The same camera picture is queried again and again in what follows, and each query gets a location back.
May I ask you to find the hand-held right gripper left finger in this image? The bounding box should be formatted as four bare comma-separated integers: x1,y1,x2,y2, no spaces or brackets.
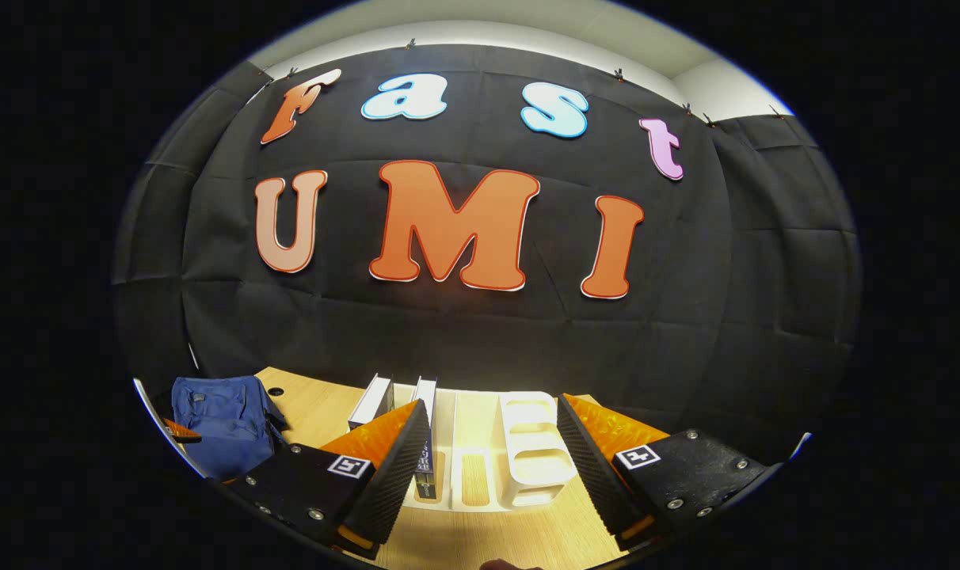
227,398,433,561

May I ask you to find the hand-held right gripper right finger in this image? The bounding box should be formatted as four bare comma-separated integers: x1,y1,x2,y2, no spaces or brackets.
557,393,770,553

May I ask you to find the blue schoolbag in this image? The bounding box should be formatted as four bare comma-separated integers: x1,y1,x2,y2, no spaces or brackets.
171,376,289,481

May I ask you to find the white bookshelf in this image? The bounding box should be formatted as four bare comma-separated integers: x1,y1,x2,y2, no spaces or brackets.
353,386,580,513

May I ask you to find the book with dark photo cover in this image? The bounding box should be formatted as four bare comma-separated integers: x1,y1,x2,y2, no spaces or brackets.
348,374,394,431

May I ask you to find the white and blue book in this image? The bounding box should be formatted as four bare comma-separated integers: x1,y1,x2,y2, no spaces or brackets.
411,376,439,500

